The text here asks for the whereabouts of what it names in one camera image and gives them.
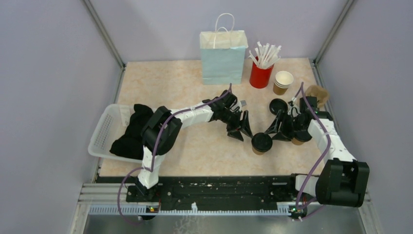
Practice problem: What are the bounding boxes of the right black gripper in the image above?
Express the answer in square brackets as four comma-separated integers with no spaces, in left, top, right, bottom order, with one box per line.
[264,110,305,142]

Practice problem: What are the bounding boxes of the stack of black lids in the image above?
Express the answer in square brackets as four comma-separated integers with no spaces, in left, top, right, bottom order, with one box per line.
[269,98,288,115]

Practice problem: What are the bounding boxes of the black plastic cup lid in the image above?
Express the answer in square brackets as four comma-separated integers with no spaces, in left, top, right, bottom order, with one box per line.
[294,131,312,142]

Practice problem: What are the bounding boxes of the brown paper coffee cup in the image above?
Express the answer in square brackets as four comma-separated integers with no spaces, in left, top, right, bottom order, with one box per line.
[291,138,306,145]

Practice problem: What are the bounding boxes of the black cloth in basket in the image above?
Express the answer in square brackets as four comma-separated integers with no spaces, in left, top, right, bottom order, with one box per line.
[110,104,153,160]

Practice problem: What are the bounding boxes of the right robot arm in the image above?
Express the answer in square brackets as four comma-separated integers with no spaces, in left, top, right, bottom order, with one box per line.
[265,96,370,207]

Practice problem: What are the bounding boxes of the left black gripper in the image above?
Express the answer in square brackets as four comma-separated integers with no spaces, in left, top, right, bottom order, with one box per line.
[220,108,253,141]

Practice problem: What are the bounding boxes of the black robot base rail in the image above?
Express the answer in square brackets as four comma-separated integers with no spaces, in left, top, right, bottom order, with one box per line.
[95,175,323,214]

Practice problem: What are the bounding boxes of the stacked brown paper cups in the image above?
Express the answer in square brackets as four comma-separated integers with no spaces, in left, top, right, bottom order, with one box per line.
[273,71,294,96]

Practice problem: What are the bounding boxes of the light blue paper bag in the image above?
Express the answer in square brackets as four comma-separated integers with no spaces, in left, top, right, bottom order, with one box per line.
[199,13,248,85]

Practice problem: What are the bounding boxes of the clear plastic basket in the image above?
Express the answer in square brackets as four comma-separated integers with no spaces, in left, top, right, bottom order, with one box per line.
[88,104,142,163]

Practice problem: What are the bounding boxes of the white wrapped straws bundle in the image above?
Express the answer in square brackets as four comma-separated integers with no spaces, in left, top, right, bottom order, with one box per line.
[248,41,282,70]

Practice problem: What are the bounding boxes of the white toothed cable rail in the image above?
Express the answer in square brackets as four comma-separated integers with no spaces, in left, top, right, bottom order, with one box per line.
[88,203,291,216]

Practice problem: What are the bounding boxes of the cardboard cup carrier tray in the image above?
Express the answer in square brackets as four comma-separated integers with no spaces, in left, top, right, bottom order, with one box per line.
[305,85,330,108]

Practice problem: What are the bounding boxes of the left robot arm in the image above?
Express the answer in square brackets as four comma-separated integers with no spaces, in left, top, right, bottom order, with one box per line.
[137,90,253,202]

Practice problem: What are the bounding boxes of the red ribbed straw cup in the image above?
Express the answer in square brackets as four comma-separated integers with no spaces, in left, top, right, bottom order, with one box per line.
[249,62,274,89]

